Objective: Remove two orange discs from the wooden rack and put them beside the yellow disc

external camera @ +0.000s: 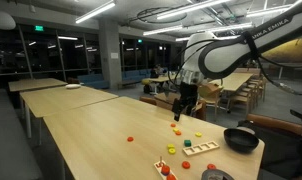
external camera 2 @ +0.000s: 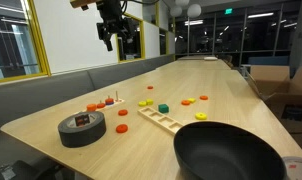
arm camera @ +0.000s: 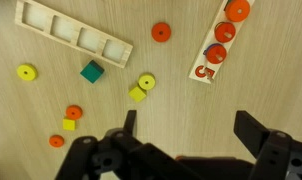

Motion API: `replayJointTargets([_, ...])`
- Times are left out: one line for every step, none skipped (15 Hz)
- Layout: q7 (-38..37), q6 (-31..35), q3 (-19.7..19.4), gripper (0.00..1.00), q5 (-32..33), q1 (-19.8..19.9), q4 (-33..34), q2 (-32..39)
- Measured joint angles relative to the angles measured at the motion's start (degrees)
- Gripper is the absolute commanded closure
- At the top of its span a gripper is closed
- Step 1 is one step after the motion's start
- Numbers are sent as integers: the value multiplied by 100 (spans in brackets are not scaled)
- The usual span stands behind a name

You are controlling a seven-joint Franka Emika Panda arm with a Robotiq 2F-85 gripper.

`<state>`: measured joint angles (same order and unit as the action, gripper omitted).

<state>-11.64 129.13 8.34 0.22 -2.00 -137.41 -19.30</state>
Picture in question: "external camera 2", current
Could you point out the yellow disc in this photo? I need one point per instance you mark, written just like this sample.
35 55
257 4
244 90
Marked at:
142 103
149 101
201 116
191 100

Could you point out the blue sofa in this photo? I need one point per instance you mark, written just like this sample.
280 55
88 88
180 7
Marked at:
267 60

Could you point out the green exit sign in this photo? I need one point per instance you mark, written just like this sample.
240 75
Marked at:
228 11

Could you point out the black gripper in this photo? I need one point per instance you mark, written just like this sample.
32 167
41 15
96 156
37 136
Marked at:
111 15

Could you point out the yellow window frame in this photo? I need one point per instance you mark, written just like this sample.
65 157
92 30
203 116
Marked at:
39 40
142 40

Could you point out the wooden table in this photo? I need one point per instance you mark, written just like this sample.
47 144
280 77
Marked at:
194 57
197 65

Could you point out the cardboard box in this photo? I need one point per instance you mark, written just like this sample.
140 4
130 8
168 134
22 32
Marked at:
291 100

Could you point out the white plate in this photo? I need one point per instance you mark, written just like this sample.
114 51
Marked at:
210 58

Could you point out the blue disc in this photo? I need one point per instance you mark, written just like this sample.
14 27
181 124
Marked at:
109 103

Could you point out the black bag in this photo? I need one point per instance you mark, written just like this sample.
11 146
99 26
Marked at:
21 171

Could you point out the wooden slotted tray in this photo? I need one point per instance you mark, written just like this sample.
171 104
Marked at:
142 110

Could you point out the wooden peg rack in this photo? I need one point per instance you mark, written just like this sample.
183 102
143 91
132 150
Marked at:
117 101

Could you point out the black bowl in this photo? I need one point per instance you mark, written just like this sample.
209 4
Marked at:
224 153

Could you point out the orange disc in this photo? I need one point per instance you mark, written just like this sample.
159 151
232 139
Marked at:
150 87
123 112
91 107
109 100
185 102
101 105
203 97
121 128

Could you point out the wooden wrist mount block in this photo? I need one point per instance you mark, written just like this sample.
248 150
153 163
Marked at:
82 3

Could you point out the green cube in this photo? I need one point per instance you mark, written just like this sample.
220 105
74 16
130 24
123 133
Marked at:
163 108

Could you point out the white globe pendant lamp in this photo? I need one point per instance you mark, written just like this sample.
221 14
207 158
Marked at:
194 10
176 11
182 2

